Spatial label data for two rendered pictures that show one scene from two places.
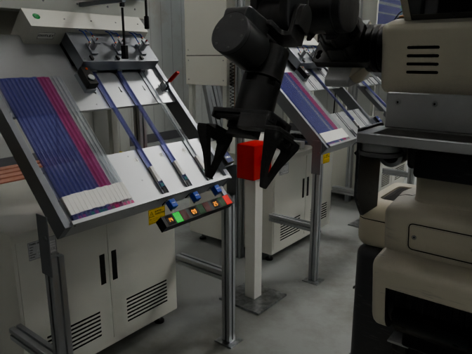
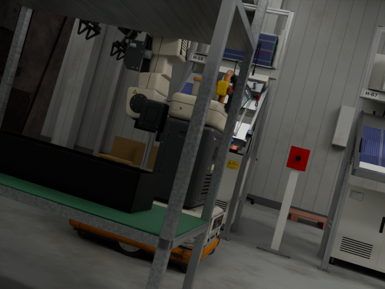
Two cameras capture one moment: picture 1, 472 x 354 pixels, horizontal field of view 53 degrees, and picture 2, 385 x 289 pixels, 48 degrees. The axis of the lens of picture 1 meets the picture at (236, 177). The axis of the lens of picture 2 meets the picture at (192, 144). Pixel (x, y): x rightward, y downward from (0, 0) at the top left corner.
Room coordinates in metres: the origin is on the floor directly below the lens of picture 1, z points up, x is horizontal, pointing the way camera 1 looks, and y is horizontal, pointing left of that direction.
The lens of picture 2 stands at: (0.11, -2.70, 0.56)
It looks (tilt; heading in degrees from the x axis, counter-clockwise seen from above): 1 degrees up; 66
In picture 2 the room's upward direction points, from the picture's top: 15 degrees clockwise
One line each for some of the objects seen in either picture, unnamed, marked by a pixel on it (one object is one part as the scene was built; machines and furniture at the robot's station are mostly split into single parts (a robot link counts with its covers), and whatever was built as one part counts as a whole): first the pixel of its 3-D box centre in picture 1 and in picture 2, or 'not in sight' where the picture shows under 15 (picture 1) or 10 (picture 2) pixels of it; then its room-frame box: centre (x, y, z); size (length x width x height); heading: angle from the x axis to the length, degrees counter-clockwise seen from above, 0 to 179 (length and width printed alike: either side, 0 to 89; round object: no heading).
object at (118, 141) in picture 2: not in sight; (145, 159); (2.23, 3.61, 0.24); 1.30 x 0.91 x 0.47; 142
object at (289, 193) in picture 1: (261, 190); (376, 231); (2.99, -0.17, 0.31); 0.70 x 0.65 x 0.62; 141
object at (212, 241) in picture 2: not in sight; (154, 217); (0.98, -0.52, 0.16); 0.67 x 0.64 x 0.25; 142
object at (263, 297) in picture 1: (253, 223); (287, 199); (2.13, -0.08, 0.39); 0.24 x 0.24 x 0.78; 51
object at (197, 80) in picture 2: not in sight; (208, 94); (1.07, -0.59, 0.87); 0.23 x 0.15 x 0.11; 52
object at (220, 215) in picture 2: not in sight; (216, 221); (1.25, -0.70, 0.23); 0.41 x 0.02 x 0.08; 52
